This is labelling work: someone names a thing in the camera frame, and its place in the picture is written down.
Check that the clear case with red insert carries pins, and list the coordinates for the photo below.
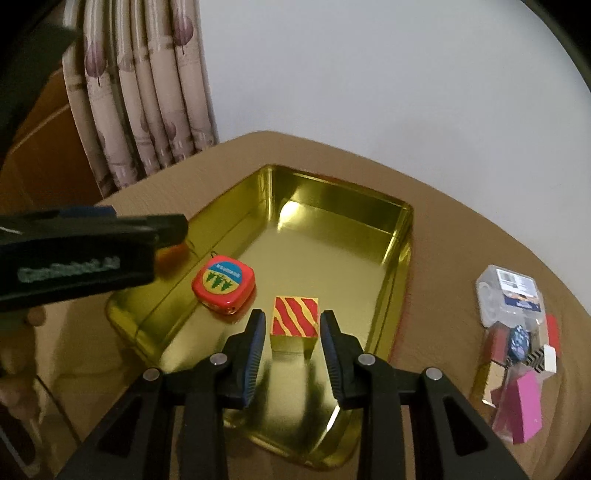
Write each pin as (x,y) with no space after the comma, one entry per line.
(501,423)

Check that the magenta rectangular box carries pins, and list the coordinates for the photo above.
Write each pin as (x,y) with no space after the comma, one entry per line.
(525,408)

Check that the brown wooden cabinet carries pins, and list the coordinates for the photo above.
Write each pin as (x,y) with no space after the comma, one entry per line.
(46,166)

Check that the white cube with zigzag side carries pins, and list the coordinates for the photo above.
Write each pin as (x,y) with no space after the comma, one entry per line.
(543,361)

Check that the blue patterned keychain case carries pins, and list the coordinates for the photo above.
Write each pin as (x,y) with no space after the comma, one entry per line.
(518,345)

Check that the red rectangular block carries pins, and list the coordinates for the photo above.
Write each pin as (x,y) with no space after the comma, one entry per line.
(553,333)

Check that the beige patterned curtain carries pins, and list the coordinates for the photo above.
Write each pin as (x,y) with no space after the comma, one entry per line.
(137,87)

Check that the clear plastic floss box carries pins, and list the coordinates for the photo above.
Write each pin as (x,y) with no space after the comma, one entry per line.
(510,298)

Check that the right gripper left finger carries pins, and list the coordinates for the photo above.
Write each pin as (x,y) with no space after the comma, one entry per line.
(161,416)

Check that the red round-cornered tape measure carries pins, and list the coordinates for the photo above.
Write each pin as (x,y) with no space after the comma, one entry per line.
(224,284)

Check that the person's left hand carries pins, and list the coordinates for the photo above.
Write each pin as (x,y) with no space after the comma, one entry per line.
(18,359)

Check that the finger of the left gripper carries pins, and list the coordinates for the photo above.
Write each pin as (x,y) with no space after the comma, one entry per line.
(152,228)
(60,213)

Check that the yellow red striped block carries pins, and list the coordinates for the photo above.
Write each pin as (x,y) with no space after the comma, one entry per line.
(295,327)

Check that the gold red toffee tin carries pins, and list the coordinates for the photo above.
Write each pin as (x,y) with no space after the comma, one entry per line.
(313,244)

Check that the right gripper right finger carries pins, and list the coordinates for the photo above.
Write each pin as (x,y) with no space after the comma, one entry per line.
(450,438)

